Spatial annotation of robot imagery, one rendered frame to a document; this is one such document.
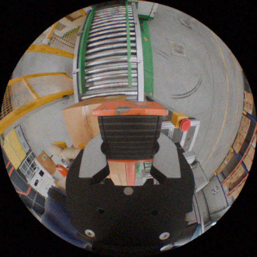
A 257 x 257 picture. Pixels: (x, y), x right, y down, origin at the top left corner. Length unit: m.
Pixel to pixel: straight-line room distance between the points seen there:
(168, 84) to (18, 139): 8.26
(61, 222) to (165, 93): 1.66
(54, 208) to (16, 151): 7.30
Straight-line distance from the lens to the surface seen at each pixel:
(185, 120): 0.42
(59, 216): 0.35
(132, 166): 0.17
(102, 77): 0.84
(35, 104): 0.69
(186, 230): 0.55
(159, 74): 1.45
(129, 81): 0.71
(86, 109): 0.47
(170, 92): 1.50
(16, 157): 7.63
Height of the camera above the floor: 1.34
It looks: 62 degrees down
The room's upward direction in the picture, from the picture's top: 177 degrees counter-clockwise
